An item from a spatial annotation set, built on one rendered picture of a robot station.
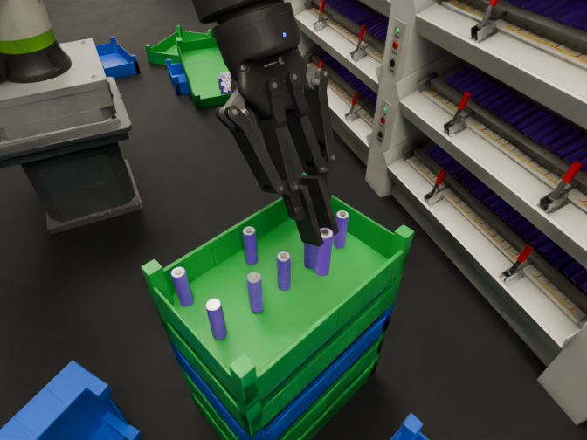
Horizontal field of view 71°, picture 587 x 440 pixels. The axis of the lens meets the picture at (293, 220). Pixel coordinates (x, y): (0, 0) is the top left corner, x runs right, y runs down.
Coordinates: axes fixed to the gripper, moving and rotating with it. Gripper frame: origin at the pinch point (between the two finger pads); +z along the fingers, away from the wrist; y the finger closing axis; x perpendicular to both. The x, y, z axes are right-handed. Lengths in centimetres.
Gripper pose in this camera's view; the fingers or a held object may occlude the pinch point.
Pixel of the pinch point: (312, 210)
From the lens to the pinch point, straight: 45.1
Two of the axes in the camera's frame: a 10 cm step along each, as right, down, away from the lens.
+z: 2.9, 8.7, 3.9
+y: -7.2, 4.7, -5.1
